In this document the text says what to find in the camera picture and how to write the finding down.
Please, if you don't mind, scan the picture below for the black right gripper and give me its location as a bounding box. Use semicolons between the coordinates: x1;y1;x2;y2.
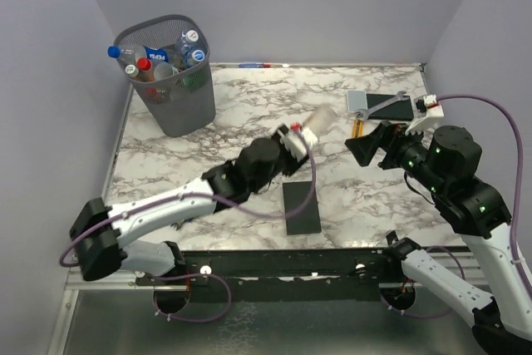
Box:
346;119;448;195

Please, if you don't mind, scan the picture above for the brown bottle green cap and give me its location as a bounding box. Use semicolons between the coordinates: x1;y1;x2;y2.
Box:
303;103;337;137

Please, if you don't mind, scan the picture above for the blue label bottle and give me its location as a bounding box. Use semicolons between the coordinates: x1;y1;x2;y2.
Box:
185;47;205;67

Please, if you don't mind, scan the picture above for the clear crushed bottle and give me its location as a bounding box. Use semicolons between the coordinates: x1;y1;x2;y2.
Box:
175;29;200;56

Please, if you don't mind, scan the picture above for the red label bottle red cap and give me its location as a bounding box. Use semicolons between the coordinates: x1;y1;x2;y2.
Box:
136;57;155;82

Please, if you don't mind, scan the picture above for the large orange juice bottle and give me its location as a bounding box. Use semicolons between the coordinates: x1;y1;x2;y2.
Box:
124;64;142;81

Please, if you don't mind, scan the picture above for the pepsi label clear bottle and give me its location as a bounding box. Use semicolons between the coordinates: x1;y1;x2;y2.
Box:
107;44;170;65

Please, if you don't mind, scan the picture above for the green plastic bottle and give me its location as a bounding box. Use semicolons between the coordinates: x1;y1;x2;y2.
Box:
180;70;209;91

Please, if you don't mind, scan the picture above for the red label water bottle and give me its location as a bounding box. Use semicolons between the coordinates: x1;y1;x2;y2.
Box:
153;62;180;81

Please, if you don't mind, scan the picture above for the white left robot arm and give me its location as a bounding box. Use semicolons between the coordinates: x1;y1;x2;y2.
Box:
68;126;318;284

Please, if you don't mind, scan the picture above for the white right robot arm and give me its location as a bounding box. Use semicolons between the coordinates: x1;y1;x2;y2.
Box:
345;121;531;354

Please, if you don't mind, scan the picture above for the grey mesh waste bin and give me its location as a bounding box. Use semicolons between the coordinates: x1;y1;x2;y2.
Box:
112;15;215;137

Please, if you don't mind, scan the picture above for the yellow utility knife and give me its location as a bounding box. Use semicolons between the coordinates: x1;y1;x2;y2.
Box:
352;119;364;138

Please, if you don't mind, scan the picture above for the silver wrench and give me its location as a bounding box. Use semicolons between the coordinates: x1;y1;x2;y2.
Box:
355;91;410;121

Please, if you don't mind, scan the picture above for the grey white hub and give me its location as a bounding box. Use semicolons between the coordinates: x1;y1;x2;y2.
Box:
347;90;367;113

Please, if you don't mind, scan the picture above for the black box rear right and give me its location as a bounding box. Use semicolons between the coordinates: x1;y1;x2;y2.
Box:
367;94;414;122

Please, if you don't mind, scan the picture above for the blue red pen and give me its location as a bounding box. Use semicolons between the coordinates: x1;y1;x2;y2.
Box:
238;62;272;69

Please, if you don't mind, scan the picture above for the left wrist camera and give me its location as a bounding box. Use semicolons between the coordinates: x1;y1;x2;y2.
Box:
277;124;318;161

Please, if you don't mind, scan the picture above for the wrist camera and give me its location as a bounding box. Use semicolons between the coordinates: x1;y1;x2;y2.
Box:
277;124;318;161
406;95;444;135

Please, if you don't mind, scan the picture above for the black network switch centre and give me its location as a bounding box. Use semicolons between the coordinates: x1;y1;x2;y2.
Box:
283;181;322;235

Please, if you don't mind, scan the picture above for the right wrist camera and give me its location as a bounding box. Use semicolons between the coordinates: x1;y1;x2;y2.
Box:
406;95;444;135

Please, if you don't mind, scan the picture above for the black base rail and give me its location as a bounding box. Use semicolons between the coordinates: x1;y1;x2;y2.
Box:
135;248;406;303

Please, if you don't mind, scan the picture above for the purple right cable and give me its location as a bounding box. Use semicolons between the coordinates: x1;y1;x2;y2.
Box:
382;93;532;319

